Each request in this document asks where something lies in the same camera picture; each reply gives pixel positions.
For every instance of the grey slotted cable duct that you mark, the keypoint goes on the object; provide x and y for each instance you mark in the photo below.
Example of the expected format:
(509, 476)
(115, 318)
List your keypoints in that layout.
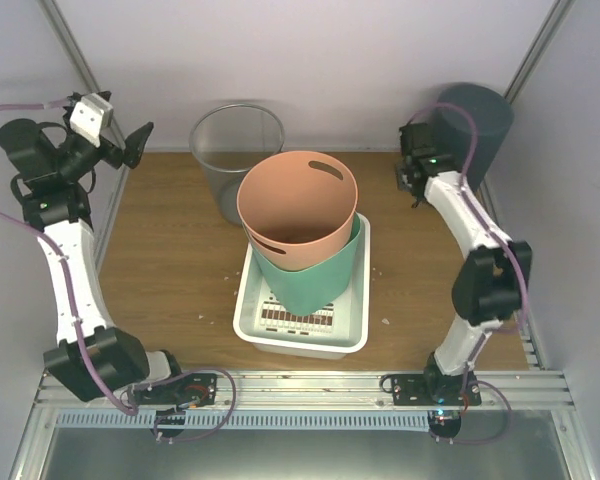
(250, 419)

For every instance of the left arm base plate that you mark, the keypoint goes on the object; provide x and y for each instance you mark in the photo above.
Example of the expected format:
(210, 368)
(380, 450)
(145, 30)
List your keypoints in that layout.
(192, 391)

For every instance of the white plastic tub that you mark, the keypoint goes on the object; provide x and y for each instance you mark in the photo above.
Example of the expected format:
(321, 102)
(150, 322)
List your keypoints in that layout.
(337, 329)

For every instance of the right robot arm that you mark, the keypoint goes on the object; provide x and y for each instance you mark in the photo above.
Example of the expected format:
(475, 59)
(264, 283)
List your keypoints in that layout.
(490, 284)

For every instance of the silver wire mesh bin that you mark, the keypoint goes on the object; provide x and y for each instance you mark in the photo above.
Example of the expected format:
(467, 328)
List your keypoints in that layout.
(227, 142)

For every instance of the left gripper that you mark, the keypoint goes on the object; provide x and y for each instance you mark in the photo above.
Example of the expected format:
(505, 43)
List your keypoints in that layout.
(131, 155)

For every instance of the left aluminium frame post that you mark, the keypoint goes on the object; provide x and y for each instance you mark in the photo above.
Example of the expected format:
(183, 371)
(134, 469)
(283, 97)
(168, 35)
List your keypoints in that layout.
(61, 28)

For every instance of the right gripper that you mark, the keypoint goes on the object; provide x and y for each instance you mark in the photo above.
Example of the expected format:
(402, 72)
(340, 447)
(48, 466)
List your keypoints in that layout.
(399, 177)

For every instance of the right aluminium frame post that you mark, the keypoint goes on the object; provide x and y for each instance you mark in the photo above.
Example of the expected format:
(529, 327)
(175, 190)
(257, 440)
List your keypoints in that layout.
(551, 24)

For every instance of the salmon pink plastic bin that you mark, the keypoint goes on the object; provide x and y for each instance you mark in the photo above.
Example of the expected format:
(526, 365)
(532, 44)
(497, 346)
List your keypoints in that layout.
(298, 208)

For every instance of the aluminium frame post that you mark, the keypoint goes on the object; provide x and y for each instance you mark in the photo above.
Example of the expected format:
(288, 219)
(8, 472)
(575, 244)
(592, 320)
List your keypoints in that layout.
(61, 28)
(551, 24)

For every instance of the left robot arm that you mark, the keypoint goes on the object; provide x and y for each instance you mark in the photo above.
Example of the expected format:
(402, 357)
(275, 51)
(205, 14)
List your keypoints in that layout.
(93, 357)

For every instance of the aluminium mounting rail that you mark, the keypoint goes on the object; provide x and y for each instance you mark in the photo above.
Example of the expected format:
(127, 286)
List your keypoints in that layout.
(532, 390)

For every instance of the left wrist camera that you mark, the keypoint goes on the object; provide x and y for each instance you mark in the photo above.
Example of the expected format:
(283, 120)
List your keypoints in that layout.
(90, 115)

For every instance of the green plastic bin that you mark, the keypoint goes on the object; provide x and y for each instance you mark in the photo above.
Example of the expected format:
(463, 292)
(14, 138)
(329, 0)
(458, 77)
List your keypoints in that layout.
(305, 292)

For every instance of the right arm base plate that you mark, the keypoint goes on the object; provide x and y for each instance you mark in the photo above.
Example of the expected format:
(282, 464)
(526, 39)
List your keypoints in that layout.
(419, 389)

